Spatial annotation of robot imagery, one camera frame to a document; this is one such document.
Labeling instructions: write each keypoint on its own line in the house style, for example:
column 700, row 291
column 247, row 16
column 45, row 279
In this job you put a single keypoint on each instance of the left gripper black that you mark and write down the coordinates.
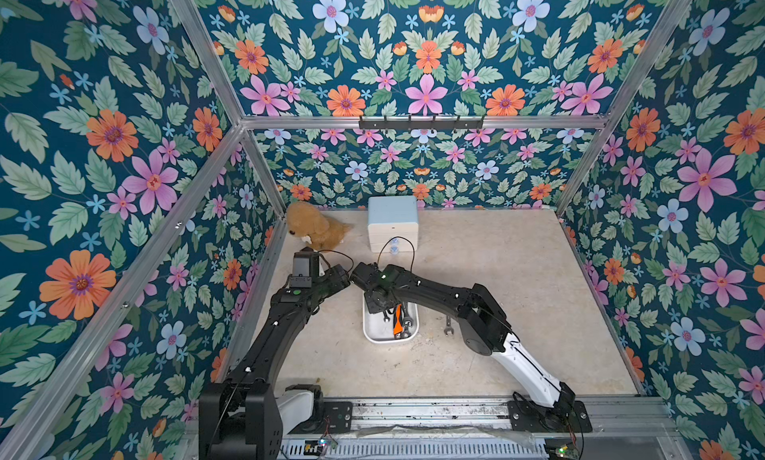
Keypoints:
column 336, row 278

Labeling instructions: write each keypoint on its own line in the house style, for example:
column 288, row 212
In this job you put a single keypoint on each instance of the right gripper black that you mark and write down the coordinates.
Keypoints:
column 385, row 305

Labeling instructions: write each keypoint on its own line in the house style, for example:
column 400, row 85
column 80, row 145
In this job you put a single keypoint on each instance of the orange handled adjustable wrench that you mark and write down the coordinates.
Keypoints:
column 398, row 329

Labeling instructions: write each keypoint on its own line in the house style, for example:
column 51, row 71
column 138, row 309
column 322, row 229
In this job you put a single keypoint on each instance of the white plastic storage tray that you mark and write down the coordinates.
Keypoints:
column 379, row 332

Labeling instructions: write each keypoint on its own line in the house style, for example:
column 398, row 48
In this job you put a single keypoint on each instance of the silver end wrench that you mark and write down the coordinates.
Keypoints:
column 448, row 328

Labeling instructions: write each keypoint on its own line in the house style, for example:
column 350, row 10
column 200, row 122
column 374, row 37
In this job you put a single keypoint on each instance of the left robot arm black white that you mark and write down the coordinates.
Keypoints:
column 239, row 417

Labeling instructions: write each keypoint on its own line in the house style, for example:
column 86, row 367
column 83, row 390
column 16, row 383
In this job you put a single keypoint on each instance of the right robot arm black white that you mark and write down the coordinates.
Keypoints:
column 484, row 328

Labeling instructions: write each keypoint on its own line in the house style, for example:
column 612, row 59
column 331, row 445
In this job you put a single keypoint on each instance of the brown plush teddy dog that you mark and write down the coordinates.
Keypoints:
column 317, row 230

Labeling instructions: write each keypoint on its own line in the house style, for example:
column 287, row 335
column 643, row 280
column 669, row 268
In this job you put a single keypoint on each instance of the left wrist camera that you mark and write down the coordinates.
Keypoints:
column 306, row 269

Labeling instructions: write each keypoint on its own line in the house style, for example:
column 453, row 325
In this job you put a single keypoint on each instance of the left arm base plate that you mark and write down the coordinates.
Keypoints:
column 331, row 417

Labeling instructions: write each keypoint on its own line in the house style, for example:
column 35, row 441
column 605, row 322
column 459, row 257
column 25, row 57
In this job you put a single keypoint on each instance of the aluminium front rail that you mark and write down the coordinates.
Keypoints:
column 624, row 427

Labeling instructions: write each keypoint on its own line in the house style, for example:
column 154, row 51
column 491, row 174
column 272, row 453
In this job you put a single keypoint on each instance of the black hook rail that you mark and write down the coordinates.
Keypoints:
column 410, row 123

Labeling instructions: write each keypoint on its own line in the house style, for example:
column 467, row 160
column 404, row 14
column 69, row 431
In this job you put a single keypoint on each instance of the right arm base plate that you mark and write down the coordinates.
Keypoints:
column 525, row 415

